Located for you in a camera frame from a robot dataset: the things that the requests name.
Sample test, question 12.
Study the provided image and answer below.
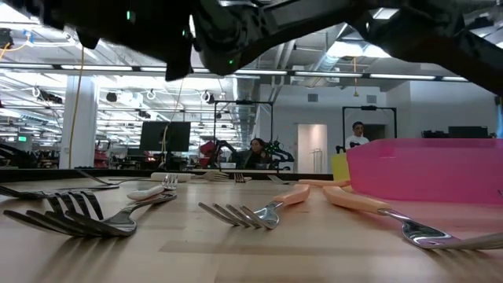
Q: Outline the black metal fork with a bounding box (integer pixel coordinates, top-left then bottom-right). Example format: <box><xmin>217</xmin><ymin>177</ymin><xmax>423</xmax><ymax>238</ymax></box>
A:
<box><xmin>2</xmin><ymin>191</ymin><xmax>178</xmax><ymax>238</ymax></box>
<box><xmin>75</xmin><ymin>168</ymin><xmax>121</xmax><ymax>191</ymax></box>
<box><xmin>0</xmin><ymin>184</ymin><xmax>105</xmax><ymax>222</ymax></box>

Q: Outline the white pillar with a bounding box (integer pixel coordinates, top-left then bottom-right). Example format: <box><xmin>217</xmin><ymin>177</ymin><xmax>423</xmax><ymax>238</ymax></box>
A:
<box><xmin>58</xmin><ymin>75</ymin><xmax>100</xmax><ymax>170</ymax></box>

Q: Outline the black monitor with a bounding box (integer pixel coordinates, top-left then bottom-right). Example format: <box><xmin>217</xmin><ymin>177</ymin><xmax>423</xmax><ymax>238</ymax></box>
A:
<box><xmin>138</xmin><ymin>120</ymin><xmax>192</xmax><ymax>153</ymax></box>
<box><xmin>447</xmin><ymin>125</ymin><xmax>490</xmax><ymax>139</ymax></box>

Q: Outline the red machine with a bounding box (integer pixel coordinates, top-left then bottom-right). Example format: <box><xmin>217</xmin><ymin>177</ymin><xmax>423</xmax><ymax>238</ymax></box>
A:
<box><xmin>197</xmin><ymin>140</ymin><xmax>222</xmax><ymax>169</ymax></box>

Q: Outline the seated person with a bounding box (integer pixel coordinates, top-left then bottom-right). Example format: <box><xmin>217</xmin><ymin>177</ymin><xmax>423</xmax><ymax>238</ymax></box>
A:
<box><xmin>234</xmin><ymin>137</ymin><xmax>273</xmax><ymax>171</ymax></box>

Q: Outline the white door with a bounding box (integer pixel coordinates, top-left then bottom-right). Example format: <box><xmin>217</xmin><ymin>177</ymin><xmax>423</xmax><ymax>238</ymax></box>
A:
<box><xmin>296</xmin><ymin>123</ymin><xmax>329</xmax><ymax>175</ymax></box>

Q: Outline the yellow translucent plastic bin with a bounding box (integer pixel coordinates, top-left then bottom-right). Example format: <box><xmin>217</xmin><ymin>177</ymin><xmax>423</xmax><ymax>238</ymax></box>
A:
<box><xmin>331</xmin><ymin>152</ymin><xmax>352</xmax><ymax>182</ymax></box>

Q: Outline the standing person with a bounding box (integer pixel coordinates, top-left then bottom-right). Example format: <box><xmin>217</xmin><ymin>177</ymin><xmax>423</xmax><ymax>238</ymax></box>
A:
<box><xmin>344</xmin><ymin>120</ymin><xmax>371</xmax><ymax>153</ymax></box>

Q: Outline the red translucent plastic bin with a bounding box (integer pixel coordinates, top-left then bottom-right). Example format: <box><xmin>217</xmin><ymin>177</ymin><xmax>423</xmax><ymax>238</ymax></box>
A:
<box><xmin>345</xmin><ymin>137</ymin><xmax>503</xmax><ymax>206</ymax></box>

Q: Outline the hanging yellow cable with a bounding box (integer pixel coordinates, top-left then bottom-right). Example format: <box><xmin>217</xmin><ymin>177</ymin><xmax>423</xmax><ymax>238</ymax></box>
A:
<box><xmin>68</xmin><ymin>46</ymin><xmax>86</xmax><ymax>170</ymax></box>

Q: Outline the black gantry frame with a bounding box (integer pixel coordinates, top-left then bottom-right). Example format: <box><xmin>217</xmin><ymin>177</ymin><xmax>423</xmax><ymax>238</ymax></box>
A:
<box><xmin>342</xmin><ymin>105</ymin><xmax>398</xmax><ymax>153</ymax></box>
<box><xmin>213</xmin><ymin>100</ymin><xmax>275</xmax><ymax>171</ymax></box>

